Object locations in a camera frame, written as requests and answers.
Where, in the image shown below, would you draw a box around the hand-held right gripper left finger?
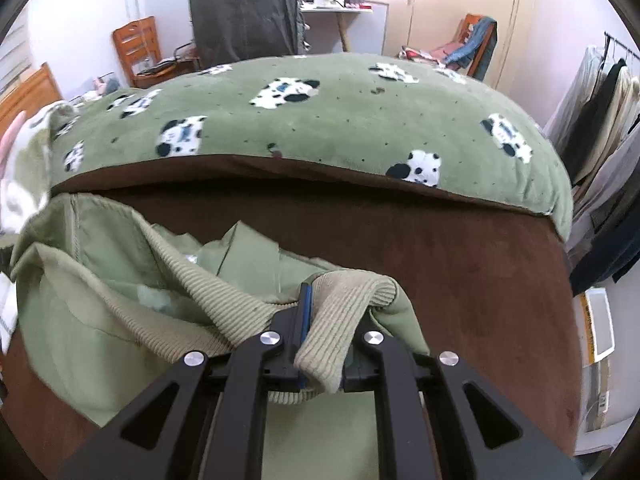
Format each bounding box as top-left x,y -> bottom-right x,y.
56,282 -> 316,480

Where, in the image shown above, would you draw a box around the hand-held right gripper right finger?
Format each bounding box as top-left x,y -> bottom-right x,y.
342,310 -> 583,480

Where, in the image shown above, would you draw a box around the green zip jacket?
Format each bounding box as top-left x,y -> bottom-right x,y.
10,192 -> 432,480

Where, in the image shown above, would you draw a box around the pink folded clothes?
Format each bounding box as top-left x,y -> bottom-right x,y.
399,42 -> 453,63

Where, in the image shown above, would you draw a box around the row of hanging clothes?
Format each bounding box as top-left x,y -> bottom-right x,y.
542,45 -> 640,296

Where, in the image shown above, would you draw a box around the brown bed cover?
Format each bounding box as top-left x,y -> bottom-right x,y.
0,155 -> 591,480

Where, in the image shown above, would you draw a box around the green panda print duvet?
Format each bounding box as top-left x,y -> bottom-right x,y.
47,52 -> 575,243

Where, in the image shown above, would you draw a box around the white foam box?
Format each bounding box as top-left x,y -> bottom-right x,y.
574,287 -> 616,363

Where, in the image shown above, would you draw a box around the white desk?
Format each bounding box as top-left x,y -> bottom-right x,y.
299,2 -> 391,57

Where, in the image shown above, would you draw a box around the dark grey covered chair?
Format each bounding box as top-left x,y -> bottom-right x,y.
187,0 -> 307,63

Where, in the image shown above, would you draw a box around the white and green blanket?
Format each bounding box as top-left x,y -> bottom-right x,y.
0,100 -> 83,356

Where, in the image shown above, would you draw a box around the wooden slat-back chair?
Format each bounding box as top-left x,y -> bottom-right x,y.
112,16 -> 201,90

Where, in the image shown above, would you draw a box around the wooden chair with jeans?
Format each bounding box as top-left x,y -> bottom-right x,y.
442,16 -> 499,81

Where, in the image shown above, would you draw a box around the cream door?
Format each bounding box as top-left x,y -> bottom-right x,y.
385,0 -> 538,93

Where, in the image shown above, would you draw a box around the wooden headboard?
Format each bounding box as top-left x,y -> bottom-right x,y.
0,62 -> 65,131

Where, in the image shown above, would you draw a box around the white window blind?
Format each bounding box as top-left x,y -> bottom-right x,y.
0,25 -> 33,96

